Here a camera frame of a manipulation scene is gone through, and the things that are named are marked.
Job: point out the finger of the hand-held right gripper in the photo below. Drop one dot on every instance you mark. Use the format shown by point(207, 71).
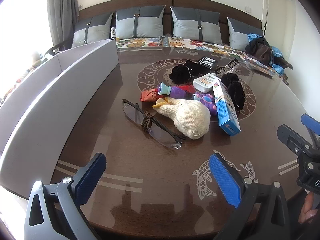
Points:
point(287, 133)
point(310, 121)

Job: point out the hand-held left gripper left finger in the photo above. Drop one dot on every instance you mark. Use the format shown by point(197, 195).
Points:
point(90, 180)

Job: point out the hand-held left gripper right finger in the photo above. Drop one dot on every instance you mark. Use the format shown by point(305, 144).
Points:
point(226, 180)

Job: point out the blue white carton box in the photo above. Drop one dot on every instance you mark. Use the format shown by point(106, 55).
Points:
point(226, 115)

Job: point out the cream knitted pouch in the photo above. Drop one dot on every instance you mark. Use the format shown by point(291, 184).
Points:
point(190, 115)

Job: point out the dark framed eyeglasses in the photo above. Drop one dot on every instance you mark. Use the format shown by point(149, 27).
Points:
point(133, 113)

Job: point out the rhinestone bow hair clip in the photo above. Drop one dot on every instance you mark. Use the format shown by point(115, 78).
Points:
point(231, 68)

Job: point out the purple toy wand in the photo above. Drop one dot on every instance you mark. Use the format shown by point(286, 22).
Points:
point(180, 92)

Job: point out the red gold-emblem candy packet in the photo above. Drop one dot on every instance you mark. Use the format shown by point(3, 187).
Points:
point(148, 95)

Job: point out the black beaded velvet scrunchie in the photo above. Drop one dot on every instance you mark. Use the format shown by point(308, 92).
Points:
point(181, 73)

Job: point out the person's right hand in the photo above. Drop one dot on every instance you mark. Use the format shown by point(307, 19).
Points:
point(308, 210)

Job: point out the dark bag with blue cloth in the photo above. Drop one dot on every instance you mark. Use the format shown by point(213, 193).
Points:
point(276, 52)

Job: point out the brown leather handbag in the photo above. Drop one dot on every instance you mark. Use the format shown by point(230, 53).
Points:
point(263, 52)

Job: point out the black garment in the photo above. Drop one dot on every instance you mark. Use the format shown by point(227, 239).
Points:
point(255, 43)

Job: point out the black box with white labels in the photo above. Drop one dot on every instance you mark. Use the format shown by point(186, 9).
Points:
point(207, 62)

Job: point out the grey two-tone pillow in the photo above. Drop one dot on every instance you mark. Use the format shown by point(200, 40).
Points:
point(240, 35)
point(140, 22)
point(92, 30)
point(195, 25)

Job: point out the floral printed blanket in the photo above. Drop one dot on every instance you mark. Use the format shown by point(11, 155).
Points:
point(140, 42)

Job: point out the small white pump bottle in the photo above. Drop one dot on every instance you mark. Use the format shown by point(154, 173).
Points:
point(113, 33)

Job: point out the grey curtain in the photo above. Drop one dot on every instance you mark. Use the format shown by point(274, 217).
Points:
point(62, 5)

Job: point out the thin wall pipe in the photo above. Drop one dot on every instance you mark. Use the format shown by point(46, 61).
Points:
point(265, 5)

